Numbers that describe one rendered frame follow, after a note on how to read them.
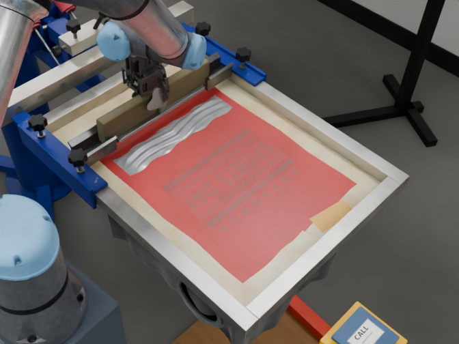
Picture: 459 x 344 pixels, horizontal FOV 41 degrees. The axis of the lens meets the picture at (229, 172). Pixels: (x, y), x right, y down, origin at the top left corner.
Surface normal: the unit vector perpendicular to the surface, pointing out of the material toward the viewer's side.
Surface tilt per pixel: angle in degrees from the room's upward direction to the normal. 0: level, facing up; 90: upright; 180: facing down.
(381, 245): 0
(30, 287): 90
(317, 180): 0
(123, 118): 90
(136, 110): 90
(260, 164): 0
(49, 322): 73
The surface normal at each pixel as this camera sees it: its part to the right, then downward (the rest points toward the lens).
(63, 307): 0.80, 0.22
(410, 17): -0.70, 0.52
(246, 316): 0.04, -0.65
